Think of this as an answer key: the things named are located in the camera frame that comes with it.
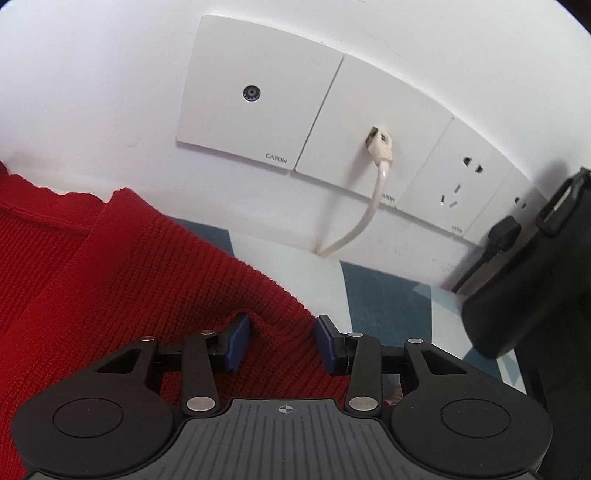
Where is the white wall socket panel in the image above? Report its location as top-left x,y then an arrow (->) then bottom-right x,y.
177,15 -> 544,245

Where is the black power plug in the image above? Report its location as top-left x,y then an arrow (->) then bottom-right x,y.
452,215 -> 522,293

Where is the geometric pattern desk mat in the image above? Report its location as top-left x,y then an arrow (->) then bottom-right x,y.
177,219 -> 526,392

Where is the white network cable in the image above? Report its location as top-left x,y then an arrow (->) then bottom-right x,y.
317,125 -> 395,258

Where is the black thermos bottle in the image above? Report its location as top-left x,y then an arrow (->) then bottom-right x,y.
462,168 -> 590,358

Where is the red beige knit cardigan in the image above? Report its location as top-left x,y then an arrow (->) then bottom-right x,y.
1,172 -> 348,479

